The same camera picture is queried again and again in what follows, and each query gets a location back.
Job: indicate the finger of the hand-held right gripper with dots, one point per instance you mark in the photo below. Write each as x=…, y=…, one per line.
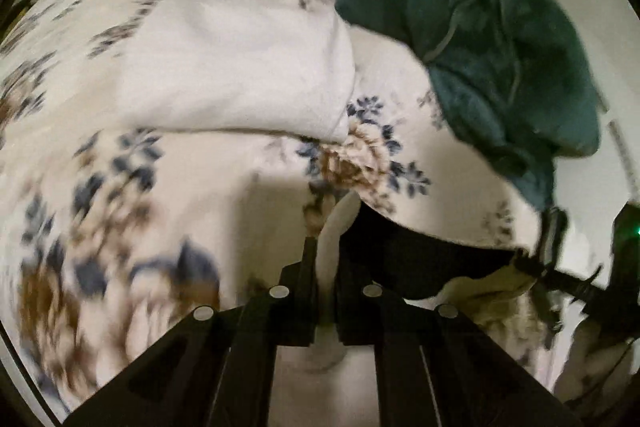
x=555, y=276

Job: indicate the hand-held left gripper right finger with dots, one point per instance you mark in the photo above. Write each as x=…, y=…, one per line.
x=350, y=302

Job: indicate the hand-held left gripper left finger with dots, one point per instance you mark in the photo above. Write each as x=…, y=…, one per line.
x=309, y=267

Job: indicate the black small garment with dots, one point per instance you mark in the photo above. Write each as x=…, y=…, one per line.
x=425, y=257

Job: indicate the floral bed sheet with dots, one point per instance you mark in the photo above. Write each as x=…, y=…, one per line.
x=150, y=187

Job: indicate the white folded garment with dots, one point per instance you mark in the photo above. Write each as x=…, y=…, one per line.
x=235, y=72

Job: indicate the teal fluffy garment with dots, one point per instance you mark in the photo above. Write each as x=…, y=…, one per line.
x=480, y=37

